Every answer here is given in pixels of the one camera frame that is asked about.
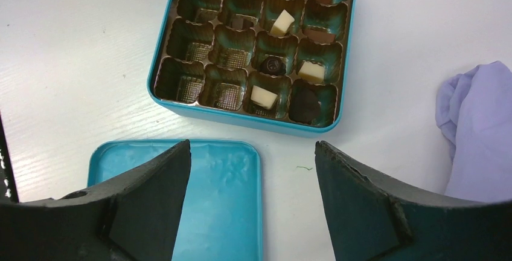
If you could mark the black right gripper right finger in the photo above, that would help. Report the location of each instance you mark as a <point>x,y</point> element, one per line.
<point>373,216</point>

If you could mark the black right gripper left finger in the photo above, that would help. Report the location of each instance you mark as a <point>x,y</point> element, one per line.
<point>132,216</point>

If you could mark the dark rounded chocolate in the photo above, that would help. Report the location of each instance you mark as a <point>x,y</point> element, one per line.
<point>304,106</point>

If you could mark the white chocolate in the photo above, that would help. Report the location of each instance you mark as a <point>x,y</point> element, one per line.
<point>282,24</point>
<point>312,72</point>
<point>263,97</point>

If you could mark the dark spiral chocolate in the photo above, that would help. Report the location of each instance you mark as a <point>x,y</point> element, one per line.
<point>273,66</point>

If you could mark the teal chocolate box with dividers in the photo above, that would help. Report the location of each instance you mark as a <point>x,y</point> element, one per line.
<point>207,57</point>

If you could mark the teal box lid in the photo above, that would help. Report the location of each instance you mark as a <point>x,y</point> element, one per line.
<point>222,212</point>

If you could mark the lavender crumpled cloth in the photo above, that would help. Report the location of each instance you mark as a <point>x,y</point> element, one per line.
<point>473,112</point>

